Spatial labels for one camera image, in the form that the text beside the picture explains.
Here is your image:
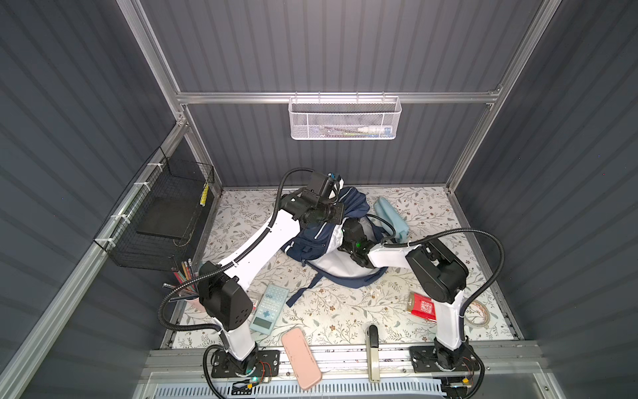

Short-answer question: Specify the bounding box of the black notebook in basket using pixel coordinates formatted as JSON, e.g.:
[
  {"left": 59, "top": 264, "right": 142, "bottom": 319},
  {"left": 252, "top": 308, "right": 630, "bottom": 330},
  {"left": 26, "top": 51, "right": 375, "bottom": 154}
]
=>
[{"left": 136, "top": 197, "right": 197, "bottom": 239}]

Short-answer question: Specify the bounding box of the yellow ruler in basket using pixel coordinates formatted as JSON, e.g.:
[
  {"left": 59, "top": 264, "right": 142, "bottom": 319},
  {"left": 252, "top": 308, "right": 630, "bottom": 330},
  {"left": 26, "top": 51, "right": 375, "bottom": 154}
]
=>
[{"left": 199, "top": 183, "right": 209, "bottom": 207}]

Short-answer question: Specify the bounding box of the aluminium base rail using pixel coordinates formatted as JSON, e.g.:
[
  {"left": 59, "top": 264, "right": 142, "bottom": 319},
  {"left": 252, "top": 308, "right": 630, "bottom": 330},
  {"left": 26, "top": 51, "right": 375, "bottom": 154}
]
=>
[{"left": 140, "top": 341, "right": 548, "bottom": 382}]

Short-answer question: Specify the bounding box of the light blue calculator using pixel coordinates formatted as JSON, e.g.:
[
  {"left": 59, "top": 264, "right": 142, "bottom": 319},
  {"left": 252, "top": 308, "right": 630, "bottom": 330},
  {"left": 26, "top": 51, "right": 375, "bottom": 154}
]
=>
[{"left": 249, "top": 284, "right": 290, "bottom": 335}]

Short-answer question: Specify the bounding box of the light blue pencil pouch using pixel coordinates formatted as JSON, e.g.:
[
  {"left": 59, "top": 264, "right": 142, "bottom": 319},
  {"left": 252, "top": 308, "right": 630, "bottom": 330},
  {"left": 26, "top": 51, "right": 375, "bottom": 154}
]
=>
[{"left": 374, "top": 197, "right": 410, "bottom": 243}]

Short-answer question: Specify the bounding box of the white wire mesh basket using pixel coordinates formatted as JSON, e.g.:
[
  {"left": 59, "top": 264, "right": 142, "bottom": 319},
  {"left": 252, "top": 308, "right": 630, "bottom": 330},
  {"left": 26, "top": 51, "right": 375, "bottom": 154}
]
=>
[{"left": 287, "top": 95, "right": 402, "bottom": 141}]

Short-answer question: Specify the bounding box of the coloured pencils cup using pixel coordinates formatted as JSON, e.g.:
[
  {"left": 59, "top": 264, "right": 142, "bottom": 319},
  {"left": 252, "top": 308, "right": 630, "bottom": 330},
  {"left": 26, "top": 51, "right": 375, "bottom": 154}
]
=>
[{"left": 162, "top": 259, "right": 199, "bottom": 304}]

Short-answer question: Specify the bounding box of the red card box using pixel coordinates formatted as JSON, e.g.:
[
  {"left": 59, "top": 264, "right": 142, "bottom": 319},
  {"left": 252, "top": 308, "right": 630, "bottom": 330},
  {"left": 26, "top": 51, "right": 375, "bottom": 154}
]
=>
[{"left": 406, "top": 292, "right": 437, "bottom": 322}]

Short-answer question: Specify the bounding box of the floral table mat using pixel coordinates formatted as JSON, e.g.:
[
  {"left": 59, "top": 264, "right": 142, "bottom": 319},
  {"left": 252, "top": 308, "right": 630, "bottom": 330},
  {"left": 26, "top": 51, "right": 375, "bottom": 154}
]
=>
[{"left": 173, "top": 187, "right": 515, "bottom": 348}]

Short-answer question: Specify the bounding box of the black wire wall basket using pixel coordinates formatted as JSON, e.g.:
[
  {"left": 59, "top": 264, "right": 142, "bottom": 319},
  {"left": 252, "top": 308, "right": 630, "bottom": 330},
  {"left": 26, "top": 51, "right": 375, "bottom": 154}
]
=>
[{"left": 94, "top": 151, "right": 215, "bottom": 272}]

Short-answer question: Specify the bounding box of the navy blue student backpack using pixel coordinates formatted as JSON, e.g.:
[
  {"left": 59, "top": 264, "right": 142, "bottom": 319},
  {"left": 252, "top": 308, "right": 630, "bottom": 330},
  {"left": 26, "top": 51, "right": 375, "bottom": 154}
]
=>
[{"left": 281, "top": 186, "right": 387, "bottom": 308}]

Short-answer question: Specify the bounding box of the roll of clear tape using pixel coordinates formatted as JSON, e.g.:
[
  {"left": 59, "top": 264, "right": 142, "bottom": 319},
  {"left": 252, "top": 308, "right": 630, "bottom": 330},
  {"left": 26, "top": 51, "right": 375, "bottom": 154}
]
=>
[{"left": 465, "top": 300, "right": 491, "bottom": 328}]

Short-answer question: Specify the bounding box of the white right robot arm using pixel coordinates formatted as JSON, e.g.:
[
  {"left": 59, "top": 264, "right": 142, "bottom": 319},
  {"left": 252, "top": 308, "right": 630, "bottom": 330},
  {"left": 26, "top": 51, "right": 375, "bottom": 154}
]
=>
[{"left": 338, "top": 218, "right": 505, "bottom": 371}]

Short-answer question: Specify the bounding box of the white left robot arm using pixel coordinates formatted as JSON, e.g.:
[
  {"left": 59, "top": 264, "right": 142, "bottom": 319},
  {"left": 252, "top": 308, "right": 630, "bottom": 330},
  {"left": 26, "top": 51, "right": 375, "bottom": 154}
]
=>
[{"left": 157, "top": 167, "right": 344, "bottom": 362}]

